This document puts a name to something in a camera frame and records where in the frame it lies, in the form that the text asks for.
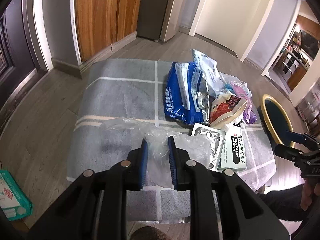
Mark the silver foil tray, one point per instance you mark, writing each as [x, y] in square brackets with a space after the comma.
[216, 139]

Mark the purple spray bottle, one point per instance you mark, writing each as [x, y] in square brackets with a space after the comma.
[249, 116]

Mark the white baby wipes pack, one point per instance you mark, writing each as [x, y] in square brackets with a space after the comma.
[212, 76]

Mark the teal trash bin yellow rim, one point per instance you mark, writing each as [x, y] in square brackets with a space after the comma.
[275, 121]

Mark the clear plastic bag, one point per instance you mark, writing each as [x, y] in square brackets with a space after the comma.
[198, 147]

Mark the red floral paper cup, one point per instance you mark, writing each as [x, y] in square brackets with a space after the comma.
[225, 109]

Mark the kitchen counter cabinets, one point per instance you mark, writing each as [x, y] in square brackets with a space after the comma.
[297, 55]

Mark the blue kitchen wipes pack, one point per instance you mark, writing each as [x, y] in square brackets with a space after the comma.
[186, 96]

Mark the grey refrigerator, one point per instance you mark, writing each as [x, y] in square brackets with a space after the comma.
[154, 20]

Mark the white interior door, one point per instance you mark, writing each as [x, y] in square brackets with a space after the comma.
[234, 24]

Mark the wooden cabinet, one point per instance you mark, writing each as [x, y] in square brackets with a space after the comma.
[100, 23]

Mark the green tissue pack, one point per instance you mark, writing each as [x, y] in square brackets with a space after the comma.
[14, 203]

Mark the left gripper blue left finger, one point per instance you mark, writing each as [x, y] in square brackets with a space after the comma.
[143, 162]

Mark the green white medicine box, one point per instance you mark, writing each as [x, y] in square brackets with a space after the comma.
[233, 151]

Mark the pink purple snack wrapper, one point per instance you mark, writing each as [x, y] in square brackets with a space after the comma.
[241, 90]

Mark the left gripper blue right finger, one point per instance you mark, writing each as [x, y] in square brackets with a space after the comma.
[172, 160]

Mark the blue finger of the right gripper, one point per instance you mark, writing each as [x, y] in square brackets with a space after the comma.
[287, 152]
[297, 137]

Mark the person's right hand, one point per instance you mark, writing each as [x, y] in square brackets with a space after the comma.
[309, 188]

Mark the dark entrance door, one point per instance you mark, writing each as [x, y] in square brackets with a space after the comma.
[20, 64]

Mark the grey plaid mat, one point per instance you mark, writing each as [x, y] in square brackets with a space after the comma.
[127, 88]

